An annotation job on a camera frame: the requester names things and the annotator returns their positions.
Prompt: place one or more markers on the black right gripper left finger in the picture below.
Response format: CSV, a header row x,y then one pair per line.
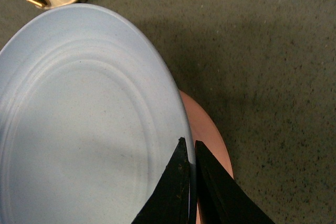
x,y
169,202

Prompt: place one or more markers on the pink plate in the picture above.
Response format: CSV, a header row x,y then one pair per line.
x,y
204,129

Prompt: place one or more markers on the blue plate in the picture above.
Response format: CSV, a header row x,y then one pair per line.
x,y
90,116

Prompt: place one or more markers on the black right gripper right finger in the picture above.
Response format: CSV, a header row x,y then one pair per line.
x,y
220,199

